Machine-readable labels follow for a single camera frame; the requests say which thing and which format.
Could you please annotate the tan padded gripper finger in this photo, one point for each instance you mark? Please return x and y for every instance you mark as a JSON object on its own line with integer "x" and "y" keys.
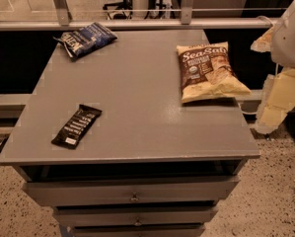
{"x": 278, "y": 99}
{"x": 263, "y": 43}

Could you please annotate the grey drawer cabinet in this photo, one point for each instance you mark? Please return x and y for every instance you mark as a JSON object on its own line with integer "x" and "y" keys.
{"x": 144, "y": 131}

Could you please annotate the metal window rail frame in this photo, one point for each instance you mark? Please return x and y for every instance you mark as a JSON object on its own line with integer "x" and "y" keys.
{"x": 66, "y": 15}

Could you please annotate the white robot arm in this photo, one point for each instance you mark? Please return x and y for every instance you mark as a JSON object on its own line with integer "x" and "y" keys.
{"x": 283, "y": 39}

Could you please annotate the grey drawer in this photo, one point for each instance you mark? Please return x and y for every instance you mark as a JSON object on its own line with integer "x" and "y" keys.
{"x": 141, "y": 231}
{"x": 131, "y": 191}
{"x": 135, "y": 216}

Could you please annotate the brown sea salt chip bag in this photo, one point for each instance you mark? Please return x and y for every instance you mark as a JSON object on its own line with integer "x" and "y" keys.
{"x": 206, "y": 73}

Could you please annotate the black snack bar wrapper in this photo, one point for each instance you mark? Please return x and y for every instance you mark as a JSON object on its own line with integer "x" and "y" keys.
{"x": 78, "y": 125}

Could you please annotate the black office chair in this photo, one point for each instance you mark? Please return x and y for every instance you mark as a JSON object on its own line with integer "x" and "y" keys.
{"x": 119, "y": 10}

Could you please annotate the bottom grey drawer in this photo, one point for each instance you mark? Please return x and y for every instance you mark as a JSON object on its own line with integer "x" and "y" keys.
{"x": 141, "y": 231}

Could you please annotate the top grey drawer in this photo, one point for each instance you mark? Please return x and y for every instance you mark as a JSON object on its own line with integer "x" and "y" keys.
{"x": 131, "y": 191}

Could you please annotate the blue chip bag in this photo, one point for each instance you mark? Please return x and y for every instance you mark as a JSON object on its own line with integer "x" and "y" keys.
{"x": 86, "y": 40}

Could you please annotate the middle grey drawer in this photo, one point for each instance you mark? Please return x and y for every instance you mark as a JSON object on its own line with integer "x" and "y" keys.
{"x": 135, "y": 216}

